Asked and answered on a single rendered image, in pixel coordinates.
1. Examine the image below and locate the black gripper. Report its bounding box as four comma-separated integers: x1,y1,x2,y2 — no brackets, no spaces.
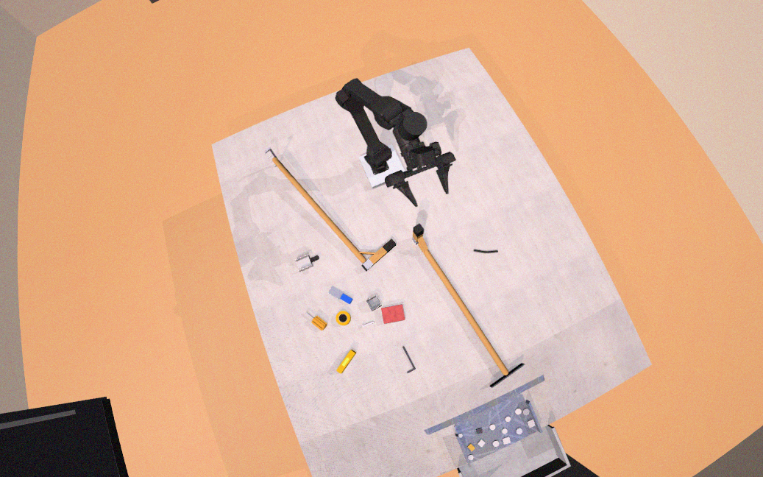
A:
385,140,456,207

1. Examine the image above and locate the long tan scraper with grey crossbar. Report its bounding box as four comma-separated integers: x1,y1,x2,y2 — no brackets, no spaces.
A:
264,147,396,272

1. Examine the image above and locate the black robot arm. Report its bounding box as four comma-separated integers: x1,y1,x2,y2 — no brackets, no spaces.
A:
335,78,441,175

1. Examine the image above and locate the red rectangular block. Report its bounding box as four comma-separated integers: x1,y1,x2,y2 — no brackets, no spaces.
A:
381,305,405,324

